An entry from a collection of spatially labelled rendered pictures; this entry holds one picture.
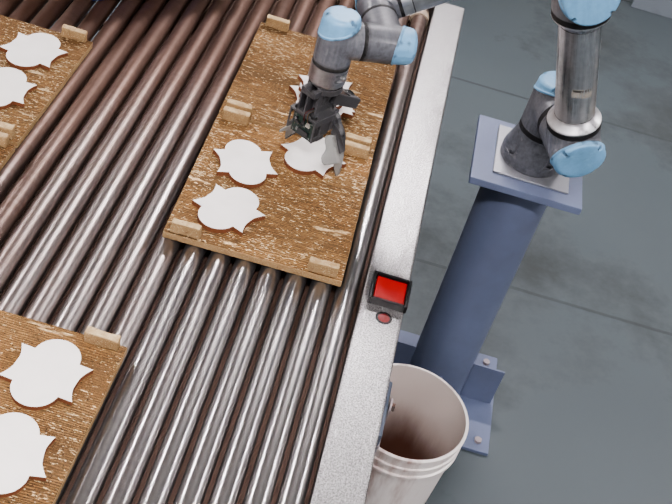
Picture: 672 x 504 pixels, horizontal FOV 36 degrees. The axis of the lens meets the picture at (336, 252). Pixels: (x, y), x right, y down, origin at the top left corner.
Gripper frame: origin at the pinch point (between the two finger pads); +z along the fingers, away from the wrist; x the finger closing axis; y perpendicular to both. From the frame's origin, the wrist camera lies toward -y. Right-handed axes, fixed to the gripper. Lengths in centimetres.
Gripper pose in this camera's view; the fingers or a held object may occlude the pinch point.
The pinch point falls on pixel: (313, 156)
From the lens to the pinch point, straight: 222.1
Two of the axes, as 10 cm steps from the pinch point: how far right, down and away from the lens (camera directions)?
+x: 7.3, 5.7, -3.8
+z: -2.1, 7.2, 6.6
